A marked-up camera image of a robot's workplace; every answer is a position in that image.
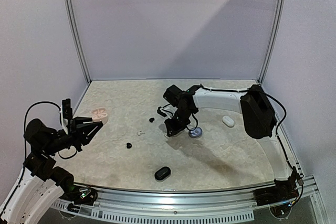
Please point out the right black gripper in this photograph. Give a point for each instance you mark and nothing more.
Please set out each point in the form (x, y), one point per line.
(174, 123)

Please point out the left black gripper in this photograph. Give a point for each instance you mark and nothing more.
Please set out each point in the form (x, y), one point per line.
(74, 134)

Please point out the pink charging case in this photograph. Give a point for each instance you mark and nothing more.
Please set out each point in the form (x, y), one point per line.
(100, 115)

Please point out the purple charging case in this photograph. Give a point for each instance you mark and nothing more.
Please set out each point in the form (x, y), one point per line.
(196, 132)

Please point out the white charging case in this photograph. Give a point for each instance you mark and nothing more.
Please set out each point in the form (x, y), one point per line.
(228, 121)

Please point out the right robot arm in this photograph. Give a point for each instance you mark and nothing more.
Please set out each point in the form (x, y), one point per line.
(252, 103)

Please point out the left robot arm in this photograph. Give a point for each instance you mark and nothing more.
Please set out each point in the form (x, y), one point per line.
(41, 182)

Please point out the black charging case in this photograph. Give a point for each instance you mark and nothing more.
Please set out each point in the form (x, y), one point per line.
(162, 174)

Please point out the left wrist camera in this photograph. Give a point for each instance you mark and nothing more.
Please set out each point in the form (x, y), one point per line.
(66, 114)

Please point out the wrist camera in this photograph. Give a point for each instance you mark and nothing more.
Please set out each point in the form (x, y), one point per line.
(66, 114)
(162, 111)

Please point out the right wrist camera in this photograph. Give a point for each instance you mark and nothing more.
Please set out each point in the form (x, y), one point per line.
(162, 111)

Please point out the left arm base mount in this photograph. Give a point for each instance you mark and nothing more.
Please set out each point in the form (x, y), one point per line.
(78, 194)

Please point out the aluminium front rail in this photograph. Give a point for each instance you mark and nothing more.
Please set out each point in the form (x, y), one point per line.
(226, 206)

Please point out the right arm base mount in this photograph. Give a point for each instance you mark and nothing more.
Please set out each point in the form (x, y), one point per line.
(283, 191)

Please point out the right aluminium frame post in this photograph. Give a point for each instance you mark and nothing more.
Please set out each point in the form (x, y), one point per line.
(272, 40)

